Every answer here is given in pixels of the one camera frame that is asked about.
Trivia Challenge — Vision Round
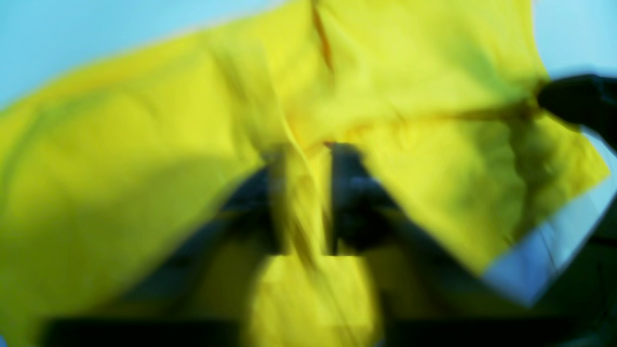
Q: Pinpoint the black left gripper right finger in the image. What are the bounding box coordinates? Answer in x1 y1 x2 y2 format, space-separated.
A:
328 144 616 347

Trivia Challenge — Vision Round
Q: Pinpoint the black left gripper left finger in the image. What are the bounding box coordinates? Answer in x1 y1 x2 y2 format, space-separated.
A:
42 145 286 347

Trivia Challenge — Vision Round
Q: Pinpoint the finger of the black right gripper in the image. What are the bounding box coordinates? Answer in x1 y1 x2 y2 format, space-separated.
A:
537 74 617 148

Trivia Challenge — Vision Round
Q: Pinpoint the yellow orange t-shirt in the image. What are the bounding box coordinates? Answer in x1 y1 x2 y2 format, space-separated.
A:
1 0 610 347

